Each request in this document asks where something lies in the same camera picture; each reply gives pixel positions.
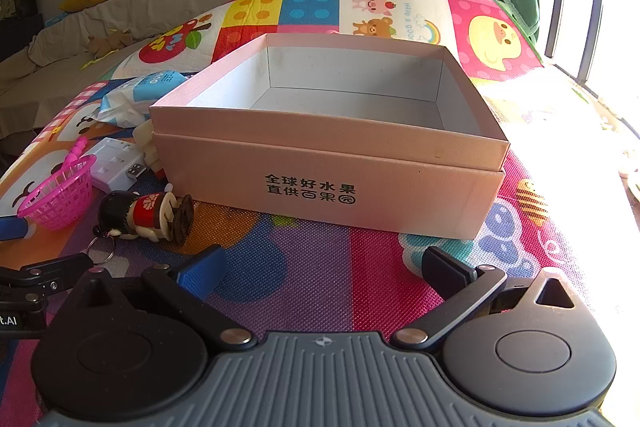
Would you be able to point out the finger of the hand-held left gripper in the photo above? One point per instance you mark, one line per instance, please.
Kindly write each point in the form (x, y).
(45, 274)
(12, 228)

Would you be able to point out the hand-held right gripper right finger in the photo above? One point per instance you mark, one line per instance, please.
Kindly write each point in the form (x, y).
(445, 269)

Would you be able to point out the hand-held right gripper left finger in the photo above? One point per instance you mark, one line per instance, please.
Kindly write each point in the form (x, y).
(205, 269)

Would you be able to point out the pink toy basket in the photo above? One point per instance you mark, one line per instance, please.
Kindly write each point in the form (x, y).
(55, 202)

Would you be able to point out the pink cardboard box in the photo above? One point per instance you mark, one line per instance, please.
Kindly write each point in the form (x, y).
(325, 147)

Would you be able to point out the colourful play mat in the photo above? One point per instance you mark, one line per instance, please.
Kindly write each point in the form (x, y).
(310, 257)

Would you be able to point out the white battery charger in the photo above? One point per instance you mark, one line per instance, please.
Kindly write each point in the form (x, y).
(110, 162)

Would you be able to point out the wet wipes packet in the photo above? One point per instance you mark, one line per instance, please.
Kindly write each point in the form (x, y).
(145, 89)

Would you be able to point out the glass tank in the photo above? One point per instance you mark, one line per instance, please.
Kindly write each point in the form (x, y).
(17, 22)

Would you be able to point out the brown plush toy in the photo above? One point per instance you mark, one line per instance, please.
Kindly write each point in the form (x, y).
(107, 44)

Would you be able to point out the light blue packet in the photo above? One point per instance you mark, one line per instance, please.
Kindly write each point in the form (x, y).
(54, 21)

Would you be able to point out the beige sofa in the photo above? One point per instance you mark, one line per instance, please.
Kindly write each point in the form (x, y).
(150, 7)

